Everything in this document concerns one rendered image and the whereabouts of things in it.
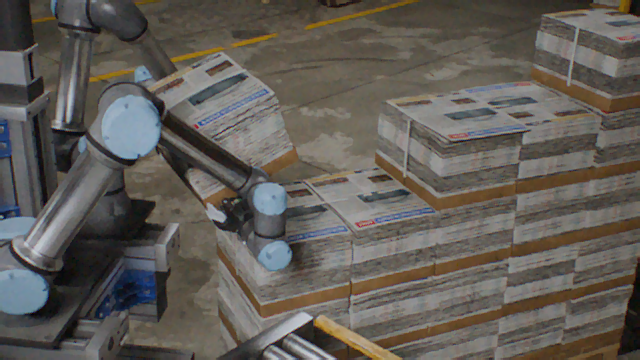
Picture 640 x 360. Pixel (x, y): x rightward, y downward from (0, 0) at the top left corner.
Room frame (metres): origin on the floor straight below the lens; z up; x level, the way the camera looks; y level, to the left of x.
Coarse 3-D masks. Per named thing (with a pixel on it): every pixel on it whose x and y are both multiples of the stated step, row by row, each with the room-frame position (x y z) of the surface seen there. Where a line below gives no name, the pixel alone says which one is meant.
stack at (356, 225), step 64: (320, 192) 2.30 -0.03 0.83; (384, 192) 2.31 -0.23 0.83; (576, 192) 2.42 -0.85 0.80; (320, 256) 2.01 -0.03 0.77; (384, 256) 2.11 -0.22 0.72; (448, 256) 2.21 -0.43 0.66; (576, 256) 2.44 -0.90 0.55; (256, 320) 1.97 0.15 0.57; (384, 320) 2.11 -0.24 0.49; (448, 320) 2.23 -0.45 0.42; (512, 320) 2.34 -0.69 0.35
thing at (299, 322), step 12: (300, 312) 1.68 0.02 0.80; (276, 324) 1.63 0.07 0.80; (288, 324) 1.63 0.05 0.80; (300, 324) 1.63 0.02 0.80; (312, 324) 1.66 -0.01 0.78; (264, 336) 1.58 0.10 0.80; (276, 336) 1.58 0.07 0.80; (300, 336) 1.63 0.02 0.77; (312, 336) 1.66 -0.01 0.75; (240, 348) 1.53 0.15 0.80; (252, 348) 1.53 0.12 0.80; (264, 348) 1.54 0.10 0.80
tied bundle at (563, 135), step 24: (480, 96) 2.59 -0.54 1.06; (504, 96) 2.60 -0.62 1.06; (528, 96) 2.60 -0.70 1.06; (552, 96) 2.61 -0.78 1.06; (528, 120) 2.38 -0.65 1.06; (552, 120) 2.38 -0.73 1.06; (576, 120) 2.39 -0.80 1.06; (528, 144) 2.33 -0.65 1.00; (552, 144) 2.37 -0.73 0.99; (576, 144) 2.41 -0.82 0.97; (528, 168) 2.33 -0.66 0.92; (552, 168) 2.37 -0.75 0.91; (576, 168) 2.41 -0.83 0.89
